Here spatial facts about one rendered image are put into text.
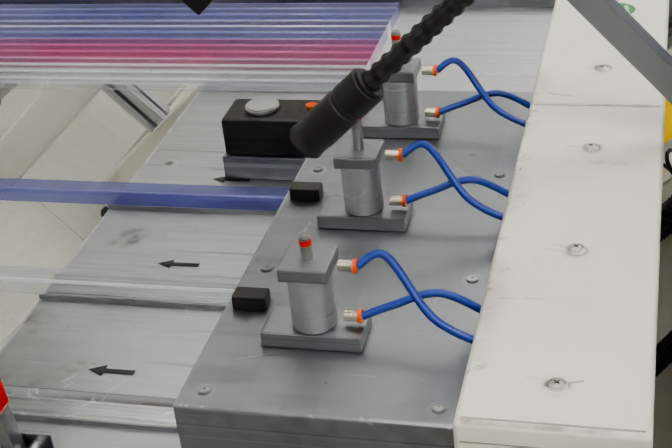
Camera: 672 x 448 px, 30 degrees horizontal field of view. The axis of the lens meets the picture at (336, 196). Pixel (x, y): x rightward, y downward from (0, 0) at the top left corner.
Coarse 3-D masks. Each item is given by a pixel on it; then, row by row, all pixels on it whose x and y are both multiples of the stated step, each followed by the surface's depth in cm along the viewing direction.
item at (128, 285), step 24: (0, 288) 79; (24, 288) 78; (48, 288) 78; (72, 288) 77; (96, 288) 77; (120, 288) 76; (144, 288) 76; (168, 288) 75; (192, 288) 75; (216, 288) 75
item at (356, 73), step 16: (352, 80) 52; (336, 96) 53; (352, 96) 52; (368, 96) 52; (320, 112) 53; (336, 112) 53; (352, 112) 53; (304, 128) 54; (320, 128) 53; (336, 128) 53; (304, 144) 54; (320, 144) 54
